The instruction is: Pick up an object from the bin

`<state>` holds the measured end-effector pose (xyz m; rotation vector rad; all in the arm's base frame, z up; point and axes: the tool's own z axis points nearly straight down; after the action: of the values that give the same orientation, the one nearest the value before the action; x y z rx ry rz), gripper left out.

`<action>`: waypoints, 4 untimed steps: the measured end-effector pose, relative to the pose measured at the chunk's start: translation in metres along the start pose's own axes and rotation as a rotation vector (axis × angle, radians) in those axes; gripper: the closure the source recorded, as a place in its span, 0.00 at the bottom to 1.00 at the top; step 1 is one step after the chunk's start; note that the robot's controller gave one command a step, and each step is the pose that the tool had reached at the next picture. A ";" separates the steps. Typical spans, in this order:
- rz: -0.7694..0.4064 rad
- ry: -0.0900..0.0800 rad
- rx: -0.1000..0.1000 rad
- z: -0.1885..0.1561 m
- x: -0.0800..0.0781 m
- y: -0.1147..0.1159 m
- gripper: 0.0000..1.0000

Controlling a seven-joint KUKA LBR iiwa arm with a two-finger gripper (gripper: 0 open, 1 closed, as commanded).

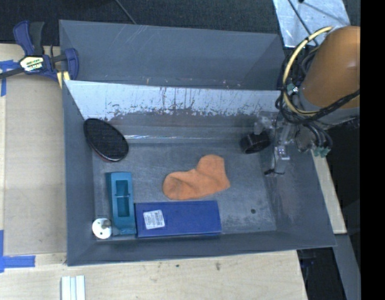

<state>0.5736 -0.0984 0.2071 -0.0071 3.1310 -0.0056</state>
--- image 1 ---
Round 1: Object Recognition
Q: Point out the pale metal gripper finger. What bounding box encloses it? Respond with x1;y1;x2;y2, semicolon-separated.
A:
281;146;291;172
274;147;284;175

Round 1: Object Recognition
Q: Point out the orange cloth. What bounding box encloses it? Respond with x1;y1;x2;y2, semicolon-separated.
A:
161;154;231;201

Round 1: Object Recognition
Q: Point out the grey metal bin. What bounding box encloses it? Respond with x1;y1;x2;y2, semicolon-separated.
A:
58;19;338;267

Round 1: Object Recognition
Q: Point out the blue box with white label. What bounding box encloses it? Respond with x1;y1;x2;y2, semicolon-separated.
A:
133;199;223;239

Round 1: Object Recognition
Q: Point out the teal plastic stapler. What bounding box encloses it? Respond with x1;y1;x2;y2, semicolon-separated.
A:
104;171;138;237

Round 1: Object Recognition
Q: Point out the black oval brush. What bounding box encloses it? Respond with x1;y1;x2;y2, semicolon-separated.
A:
82;117;130;163

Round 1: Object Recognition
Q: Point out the white round knob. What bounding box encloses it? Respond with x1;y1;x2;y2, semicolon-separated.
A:
91;217;113;241

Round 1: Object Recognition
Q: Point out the pale wood board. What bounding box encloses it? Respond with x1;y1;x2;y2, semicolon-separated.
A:
2;73;69;256

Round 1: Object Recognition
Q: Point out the black cylinder on white bracket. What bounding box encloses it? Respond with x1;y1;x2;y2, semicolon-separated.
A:
239;114;275;155

